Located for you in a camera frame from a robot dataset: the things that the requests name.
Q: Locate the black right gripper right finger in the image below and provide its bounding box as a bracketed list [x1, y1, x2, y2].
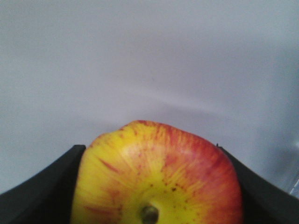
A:
[218, 146, 299, 224]

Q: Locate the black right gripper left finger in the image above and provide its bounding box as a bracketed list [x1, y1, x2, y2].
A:
[0, 145, 85, 224]

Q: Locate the red yellow apple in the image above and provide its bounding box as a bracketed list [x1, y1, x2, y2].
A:
[70, 120, 244, 224]

